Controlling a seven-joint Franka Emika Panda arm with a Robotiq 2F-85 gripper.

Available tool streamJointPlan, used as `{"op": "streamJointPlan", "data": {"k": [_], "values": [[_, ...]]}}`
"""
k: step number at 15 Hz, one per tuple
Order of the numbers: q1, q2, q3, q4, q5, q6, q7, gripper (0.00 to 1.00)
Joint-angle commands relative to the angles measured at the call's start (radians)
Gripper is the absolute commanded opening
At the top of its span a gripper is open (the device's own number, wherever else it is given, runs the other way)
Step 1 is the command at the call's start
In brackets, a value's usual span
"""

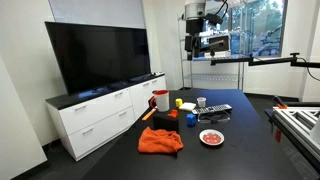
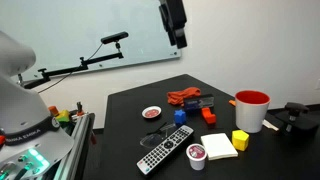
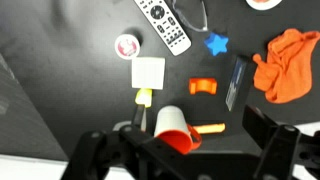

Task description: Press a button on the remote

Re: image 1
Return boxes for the small red clamp handle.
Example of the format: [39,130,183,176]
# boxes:
[274,128,283,144]

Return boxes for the small white plate red donut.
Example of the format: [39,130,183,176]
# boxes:
[198,128,226,147]

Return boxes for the black stereo camera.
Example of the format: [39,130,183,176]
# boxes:
[199,34,232,58]

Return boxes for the clear safety glasses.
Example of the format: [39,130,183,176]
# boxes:
[196,109,232,125]

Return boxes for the white mug red inside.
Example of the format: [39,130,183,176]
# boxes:
[148,89,171,113]

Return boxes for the orange plastic block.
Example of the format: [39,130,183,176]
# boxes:
[166,108,180,119]

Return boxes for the orange cloth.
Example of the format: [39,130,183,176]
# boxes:
[137,126,185,155]

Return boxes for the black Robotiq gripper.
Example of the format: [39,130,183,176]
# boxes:
[184,17,205,61]

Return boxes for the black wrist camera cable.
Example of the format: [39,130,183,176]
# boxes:
[214,0,231,18]

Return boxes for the white drawer cabinet black top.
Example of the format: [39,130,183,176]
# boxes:
[45,71,167,162]

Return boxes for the blue star block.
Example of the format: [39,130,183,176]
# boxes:
[185,113,198,128]

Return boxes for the pale yellow sticky note pad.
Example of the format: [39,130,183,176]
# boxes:
[178,101,198,112]

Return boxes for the aluminium extrusion frame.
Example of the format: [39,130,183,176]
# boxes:
[272,105,320,162]

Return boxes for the orange marker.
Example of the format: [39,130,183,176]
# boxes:
[141,107,158,122]

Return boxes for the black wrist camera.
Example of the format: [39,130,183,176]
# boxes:
[204,12,224,27]

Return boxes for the orange black clamp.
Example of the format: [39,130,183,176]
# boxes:
[273,94,289,110]

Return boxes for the glass window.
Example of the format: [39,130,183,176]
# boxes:
[199,0,288,60]

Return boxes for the metal wire shelf rack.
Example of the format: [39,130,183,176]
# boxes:
[177,13,245,92]

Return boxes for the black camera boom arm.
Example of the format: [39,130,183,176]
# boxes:
[209,52,320,70]

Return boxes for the large black flat television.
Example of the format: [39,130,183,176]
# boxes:
[44,21,152,96]

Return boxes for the silver black remote control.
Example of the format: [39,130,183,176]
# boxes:
[191,103,234,116]

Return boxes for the coffee pod red lid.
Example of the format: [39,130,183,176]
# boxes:
[196,96,208,109]

